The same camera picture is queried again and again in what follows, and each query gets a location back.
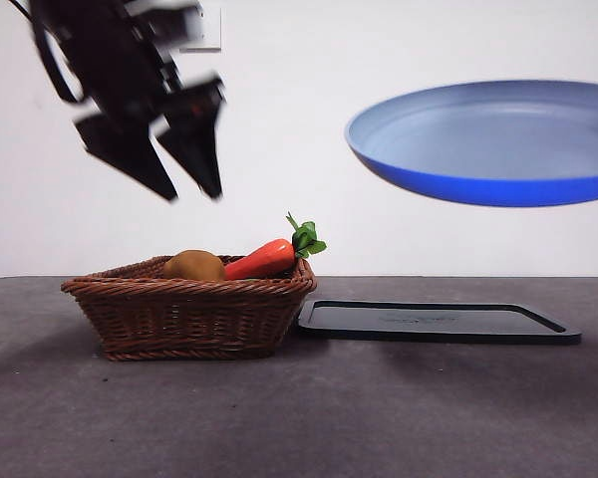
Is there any brown potato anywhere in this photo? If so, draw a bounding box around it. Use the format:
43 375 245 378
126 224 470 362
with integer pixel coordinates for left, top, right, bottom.
162 249 227 282

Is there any orange carrot with green leaves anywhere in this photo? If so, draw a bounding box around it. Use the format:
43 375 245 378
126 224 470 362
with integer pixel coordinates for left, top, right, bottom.
223 212 329 281

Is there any black rectangular tray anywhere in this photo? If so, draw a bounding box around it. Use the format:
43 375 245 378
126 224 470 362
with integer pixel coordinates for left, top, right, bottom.
296 299 583 346

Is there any brown wicker basket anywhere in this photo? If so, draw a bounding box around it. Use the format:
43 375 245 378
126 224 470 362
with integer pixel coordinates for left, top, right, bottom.
60 254 319 362

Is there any blue round plate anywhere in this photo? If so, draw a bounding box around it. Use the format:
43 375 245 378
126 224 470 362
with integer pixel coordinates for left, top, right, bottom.
344 79 598 208

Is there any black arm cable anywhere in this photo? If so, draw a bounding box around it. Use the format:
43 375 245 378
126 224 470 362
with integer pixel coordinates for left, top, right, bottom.
28 19 89 106

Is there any white wall socket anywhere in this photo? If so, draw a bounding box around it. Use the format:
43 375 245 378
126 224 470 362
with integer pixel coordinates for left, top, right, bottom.
179 7 224 54

